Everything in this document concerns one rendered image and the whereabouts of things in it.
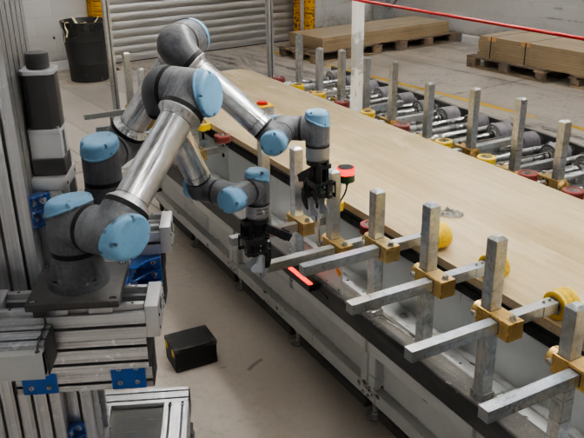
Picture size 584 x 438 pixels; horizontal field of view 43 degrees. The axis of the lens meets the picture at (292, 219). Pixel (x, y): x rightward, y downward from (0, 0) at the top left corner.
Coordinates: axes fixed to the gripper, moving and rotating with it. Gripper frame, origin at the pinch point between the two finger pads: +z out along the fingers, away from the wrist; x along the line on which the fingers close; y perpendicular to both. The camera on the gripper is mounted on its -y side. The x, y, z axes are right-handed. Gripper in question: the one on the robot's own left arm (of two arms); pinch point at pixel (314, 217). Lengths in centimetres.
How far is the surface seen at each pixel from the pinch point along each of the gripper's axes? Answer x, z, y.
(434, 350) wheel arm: -12, 4, 75
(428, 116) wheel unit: 119, 5, -91
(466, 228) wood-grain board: 49, 9, 16
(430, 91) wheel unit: 119, -7, -91
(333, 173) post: 9.6, -11.8, -4.3
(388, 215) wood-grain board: 33.8, 8.8, -6.3
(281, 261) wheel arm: -12.2, 12.7, -0.5
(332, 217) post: 9.3, 3.7, -4.2
